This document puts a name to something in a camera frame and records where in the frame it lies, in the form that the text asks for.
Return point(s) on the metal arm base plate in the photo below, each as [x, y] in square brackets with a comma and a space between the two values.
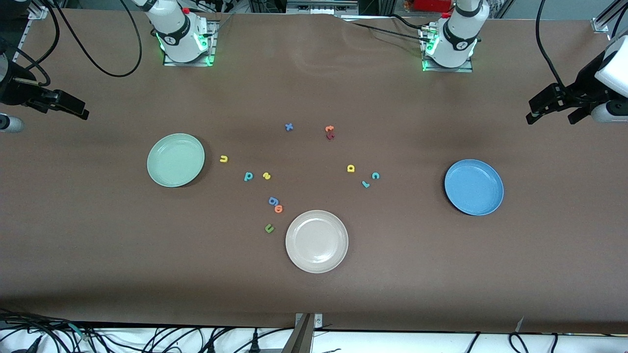
[210, 60]
[468, 68]

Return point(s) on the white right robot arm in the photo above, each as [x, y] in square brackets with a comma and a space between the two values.
[176, 34]

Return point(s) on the small metal bracket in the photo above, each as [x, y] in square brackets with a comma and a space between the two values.
[318, 321]

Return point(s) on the pale green plate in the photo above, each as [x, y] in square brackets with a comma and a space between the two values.
[175, 160]

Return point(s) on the black power plug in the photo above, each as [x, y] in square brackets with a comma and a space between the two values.
[254, 345]

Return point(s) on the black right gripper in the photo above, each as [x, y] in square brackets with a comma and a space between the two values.
[13, 90]

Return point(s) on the grey metal box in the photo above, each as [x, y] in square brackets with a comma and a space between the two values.
[319, 7]

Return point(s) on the white tape scrap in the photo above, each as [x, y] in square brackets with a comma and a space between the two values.
[519, 323]

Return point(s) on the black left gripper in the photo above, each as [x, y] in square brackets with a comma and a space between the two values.
[587, 82]

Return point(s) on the red box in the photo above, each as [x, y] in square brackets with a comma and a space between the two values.
[431, 5]

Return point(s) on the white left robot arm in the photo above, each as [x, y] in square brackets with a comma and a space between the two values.
[458, 34]

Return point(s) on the aluminium frame rail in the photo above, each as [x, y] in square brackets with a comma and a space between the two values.
[599, 24]
[38, 12]

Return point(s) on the blue plate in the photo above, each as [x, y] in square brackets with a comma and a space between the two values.
[474, 187]

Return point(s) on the beige plate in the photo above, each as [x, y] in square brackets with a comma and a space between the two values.
[317, 241]

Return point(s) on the brown table cover sheet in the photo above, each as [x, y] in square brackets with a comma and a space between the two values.
[98, 269]

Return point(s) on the aluminium profile bar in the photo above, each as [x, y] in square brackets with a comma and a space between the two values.
[300, 338]

